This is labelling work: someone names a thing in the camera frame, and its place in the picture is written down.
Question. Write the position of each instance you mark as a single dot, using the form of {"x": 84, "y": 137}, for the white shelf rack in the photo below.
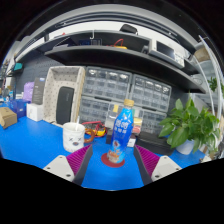
{"x": 213, "y": 83}

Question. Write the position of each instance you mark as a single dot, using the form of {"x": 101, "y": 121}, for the grey small-parts drawer cabinet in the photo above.
{"x": 103, "y": 83}
{"x": 150, "y": 93}

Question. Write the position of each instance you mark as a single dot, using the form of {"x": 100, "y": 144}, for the flat black case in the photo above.
{"x": 153, "y": 143}

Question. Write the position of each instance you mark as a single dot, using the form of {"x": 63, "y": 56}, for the purple bag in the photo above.
{"x": 28, "y": 92}

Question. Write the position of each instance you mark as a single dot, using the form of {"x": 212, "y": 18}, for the clear compartment parts box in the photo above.
{"x": 111, "y": 115}

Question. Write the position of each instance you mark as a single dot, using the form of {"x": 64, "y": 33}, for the beige perforated tray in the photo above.
{"x": 51, "y": 96}

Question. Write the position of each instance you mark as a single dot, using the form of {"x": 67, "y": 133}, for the blue drink bottle gold cap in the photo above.
{"x": 120, "y": 133}

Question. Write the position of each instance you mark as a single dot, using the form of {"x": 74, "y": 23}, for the black rectangular speaker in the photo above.
{"x": 64, "y": 106}

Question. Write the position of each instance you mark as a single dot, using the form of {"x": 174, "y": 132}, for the green potted plant white pot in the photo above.
{"x": 186, "y": 126}

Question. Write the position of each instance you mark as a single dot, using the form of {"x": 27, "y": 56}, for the blue box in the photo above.
{"x": 18, "y": 108}

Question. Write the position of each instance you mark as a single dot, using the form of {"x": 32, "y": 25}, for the black box with white label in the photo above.
{"x": 131, "y": 141}

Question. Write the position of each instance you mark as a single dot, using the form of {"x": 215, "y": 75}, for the dark shelf unit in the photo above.
{"x": 116, "y": 56}

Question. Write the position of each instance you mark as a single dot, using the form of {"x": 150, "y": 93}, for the white stirrer stick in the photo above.
{"x": 77, "y": 124}

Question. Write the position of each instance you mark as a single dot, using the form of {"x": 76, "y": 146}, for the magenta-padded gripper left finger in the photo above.
{"x": 60, "y": 166}

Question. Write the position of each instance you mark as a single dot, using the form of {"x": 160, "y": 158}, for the red and yellow multimeter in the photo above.
{"x": 95, "y": 130}

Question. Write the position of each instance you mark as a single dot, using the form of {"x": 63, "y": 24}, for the white mug with face print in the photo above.
{"x": 73, "y": 140}

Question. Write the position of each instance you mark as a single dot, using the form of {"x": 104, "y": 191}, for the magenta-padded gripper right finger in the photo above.
{"x": 165, "y": 166}

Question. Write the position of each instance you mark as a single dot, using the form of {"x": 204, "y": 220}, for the dark grey upright box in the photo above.
{"x": 38, "y": 90}

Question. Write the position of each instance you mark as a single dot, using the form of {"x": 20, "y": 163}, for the brown cardboard box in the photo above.
{"x": 7, "y": 117}

